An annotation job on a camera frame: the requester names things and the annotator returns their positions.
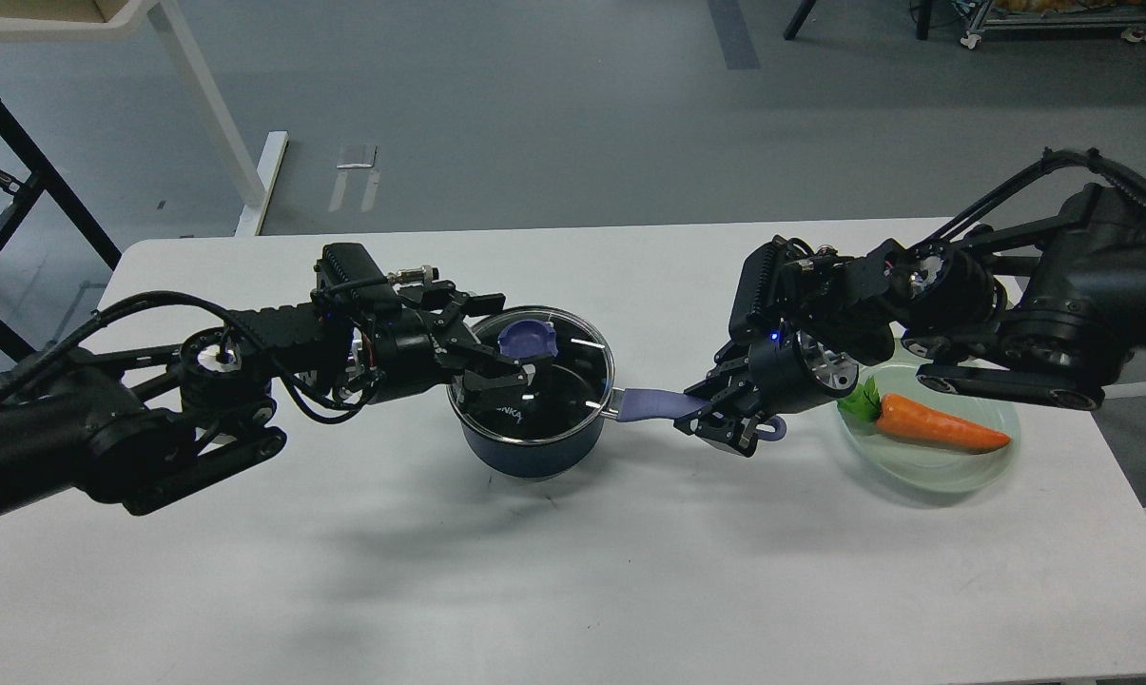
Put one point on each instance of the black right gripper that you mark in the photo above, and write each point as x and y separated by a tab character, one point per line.
786	373

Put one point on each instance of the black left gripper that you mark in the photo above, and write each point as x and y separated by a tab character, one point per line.
401	357

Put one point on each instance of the glass pot lid purple knob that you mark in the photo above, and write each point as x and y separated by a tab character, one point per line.
574	372

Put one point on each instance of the dark blue saucepan purple handle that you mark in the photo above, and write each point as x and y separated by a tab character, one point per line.
538	462

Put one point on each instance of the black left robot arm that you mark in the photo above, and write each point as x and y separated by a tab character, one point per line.
164	394

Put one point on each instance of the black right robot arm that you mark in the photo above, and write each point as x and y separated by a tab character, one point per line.
1036	294

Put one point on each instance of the orange toy carrot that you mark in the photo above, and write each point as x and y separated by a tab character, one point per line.
909	420

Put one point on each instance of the pale green oval plate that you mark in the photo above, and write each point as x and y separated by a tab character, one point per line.
936	470

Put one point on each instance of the black stand leg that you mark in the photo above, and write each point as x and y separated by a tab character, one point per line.
921	13

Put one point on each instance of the metal wheeled cart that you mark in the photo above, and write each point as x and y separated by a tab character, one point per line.
1126	18

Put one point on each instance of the black metal rack frame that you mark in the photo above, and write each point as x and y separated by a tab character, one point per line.
42	181

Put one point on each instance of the white desk frame leg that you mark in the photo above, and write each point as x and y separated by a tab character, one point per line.
108	21

